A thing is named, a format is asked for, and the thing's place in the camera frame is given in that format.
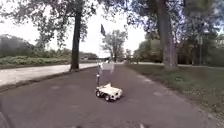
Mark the pale grey road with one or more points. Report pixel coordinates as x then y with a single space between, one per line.
26 73

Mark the small white robot with flag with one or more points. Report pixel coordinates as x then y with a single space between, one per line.
110 92

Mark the grassy bank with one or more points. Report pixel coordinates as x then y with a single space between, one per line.
26 61

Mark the tall dark-trunked tree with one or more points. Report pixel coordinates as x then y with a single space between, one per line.
76 46

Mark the grass verge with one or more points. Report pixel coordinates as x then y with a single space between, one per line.
186 83

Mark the wood beyond road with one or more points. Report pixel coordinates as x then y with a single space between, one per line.
16 46

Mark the grey-brown asphalt path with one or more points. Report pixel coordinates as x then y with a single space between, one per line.
66 106

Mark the large thick-trunked tree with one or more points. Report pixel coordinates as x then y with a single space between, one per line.
165 40

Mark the pole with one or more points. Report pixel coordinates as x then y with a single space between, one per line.
200 50

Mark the dark verge strip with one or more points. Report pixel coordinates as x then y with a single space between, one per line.
33 81

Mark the small leafy tree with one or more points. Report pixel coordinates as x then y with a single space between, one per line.
115 43

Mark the robot's own part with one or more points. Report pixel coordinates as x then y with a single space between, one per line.
141 126

